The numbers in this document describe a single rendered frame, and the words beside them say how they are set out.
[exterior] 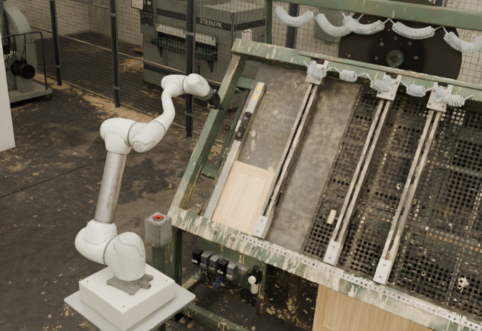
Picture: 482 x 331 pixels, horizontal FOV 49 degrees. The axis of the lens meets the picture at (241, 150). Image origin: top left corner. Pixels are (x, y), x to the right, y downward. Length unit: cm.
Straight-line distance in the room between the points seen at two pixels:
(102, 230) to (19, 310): 152
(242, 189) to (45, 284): 183
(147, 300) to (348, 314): 126
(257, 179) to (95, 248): 108
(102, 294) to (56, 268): 172
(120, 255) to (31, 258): 202
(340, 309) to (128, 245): 139
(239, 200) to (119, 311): 104
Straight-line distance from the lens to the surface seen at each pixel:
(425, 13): 351
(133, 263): 279
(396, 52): 361
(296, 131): 330
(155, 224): 327
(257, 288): 324
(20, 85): 806
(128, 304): 280
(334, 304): 343
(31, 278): 451
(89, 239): 289
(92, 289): 291
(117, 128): 279
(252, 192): 331
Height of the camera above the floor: 268
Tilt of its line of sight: 24 degrees down
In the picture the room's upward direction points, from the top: 3 degrees clockwise
